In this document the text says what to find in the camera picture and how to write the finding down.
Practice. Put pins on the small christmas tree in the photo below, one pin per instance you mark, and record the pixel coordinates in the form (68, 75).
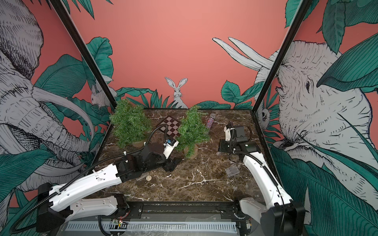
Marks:
(192, 131)
(130, 123)

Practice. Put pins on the purple glitter tube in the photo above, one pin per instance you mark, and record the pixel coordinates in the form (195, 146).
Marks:
(210, 121)

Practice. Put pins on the clear battery box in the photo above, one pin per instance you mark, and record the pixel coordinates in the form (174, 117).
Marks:
(232, 171)

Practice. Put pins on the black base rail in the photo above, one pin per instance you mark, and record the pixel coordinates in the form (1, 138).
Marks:
(227, 210)

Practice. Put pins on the brown checkered chess board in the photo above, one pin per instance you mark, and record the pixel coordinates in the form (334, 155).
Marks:
(172, 127)

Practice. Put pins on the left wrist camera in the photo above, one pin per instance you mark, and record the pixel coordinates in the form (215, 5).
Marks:
(169, 145)

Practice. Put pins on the white slotted cable duct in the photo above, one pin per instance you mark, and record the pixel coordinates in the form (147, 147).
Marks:
(219, 227)

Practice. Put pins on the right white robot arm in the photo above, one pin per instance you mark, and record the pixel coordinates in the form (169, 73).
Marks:
(280, 215)

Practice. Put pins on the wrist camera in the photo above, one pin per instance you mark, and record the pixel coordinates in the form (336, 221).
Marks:
(229, 130)
(169, 145)

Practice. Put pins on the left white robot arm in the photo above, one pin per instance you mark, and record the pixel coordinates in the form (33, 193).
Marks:
(61, 203)

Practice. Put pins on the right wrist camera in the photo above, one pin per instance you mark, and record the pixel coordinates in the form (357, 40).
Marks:
(229, 130)

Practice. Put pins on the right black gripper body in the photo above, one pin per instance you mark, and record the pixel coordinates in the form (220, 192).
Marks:
(227, 146)

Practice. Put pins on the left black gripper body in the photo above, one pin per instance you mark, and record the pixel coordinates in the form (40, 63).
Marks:
(161, 160)

